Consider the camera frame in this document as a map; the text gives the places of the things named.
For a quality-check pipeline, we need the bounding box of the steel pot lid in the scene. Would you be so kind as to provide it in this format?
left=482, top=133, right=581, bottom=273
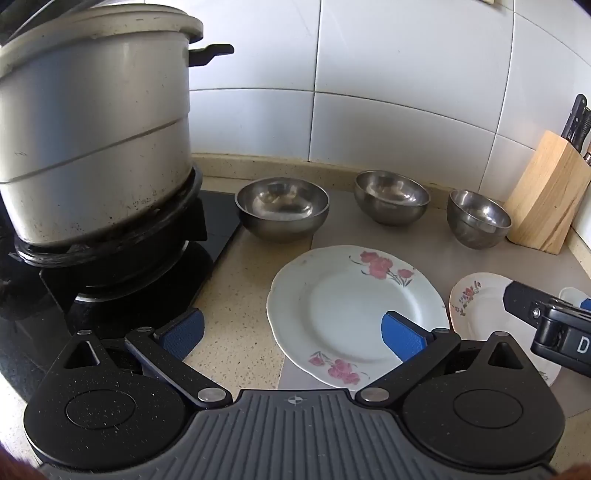
left=0, top=4, right=205, bottom=80

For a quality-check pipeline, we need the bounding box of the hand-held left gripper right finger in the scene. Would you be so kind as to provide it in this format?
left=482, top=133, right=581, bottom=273
left=355, top=311, right=525, bottom=409

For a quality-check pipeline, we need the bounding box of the large steel bowl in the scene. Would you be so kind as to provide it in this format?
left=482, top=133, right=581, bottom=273
left=235, top=176, right=330, bottom=242

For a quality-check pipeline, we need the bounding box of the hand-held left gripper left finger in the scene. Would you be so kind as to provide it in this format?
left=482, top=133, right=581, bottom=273
left=64, top=308, right=234, bottom=409

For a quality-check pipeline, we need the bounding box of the large steel pot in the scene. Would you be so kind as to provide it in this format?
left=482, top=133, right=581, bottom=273
left=0, top=28, right=235, bottom=248

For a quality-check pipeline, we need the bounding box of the black gas stove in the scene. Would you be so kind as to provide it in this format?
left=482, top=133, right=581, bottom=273
left=0, top=170, right=243, bottom=403

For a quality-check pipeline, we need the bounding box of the black handled knife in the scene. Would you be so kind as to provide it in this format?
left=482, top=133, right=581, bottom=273
left=571, top=108, right=591, bottom=154
left=560, top=94, right=587, bottom=140

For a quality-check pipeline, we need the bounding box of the wooden knife block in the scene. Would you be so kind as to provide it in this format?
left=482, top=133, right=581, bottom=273
left=503, top=130, right=591, bottom=256

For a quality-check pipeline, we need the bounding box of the medium steel bowl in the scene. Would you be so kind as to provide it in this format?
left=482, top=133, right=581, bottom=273
left=354, top=170, right=431, bottom=227

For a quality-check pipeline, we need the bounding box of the small floral plate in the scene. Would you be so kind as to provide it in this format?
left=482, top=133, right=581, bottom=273
left=449, top=272, right=562, bottom=387

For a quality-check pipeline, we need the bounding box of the plain white plate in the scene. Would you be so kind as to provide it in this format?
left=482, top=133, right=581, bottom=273
left=558, top=287, right=591, bottom=306

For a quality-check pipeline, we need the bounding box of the large floral plate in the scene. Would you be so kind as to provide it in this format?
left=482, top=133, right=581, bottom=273
left=266, top=245, right=450, bottom=388

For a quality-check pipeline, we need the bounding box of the small steel bowl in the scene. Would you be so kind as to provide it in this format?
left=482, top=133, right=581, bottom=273
left=446, top=189, right=513, bottom=250

